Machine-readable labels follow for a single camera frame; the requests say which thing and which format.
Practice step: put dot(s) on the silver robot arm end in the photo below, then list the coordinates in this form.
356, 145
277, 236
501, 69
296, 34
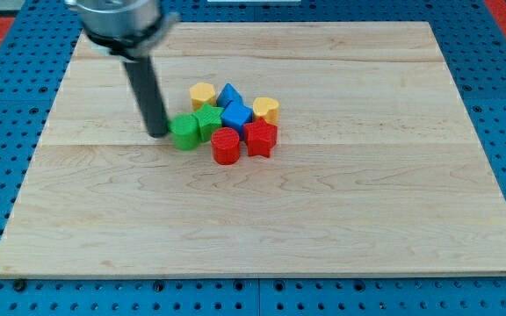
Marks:
126, 29

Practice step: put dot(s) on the red star block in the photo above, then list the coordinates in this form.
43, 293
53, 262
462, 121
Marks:
260, 137

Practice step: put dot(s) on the green star block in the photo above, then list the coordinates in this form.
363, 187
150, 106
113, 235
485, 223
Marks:
209, 120

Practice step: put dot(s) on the red cylinder block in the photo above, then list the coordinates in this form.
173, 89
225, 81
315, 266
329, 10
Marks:
226, 146

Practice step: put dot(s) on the light wooden board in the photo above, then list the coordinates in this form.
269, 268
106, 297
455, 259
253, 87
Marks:
377, 171

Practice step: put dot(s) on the blue cube block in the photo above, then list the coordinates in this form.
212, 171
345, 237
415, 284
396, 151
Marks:
235, 116

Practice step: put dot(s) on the yellow heart block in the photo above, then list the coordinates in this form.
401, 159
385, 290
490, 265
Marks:
266, 108

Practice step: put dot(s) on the blue triangular block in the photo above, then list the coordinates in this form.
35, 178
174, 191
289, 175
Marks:
228, 94

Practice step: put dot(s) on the green cylinder block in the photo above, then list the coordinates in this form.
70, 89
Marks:
185, 132

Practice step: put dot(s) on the yellow hexagon block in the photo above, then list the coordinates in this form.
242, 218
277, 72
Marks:
202, 93

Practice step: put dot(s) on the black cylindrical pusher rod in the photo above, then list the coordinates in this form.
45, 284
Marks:
142, 77

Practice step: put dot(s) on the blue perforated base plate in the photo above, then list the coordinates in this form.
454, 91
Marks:
34, 58

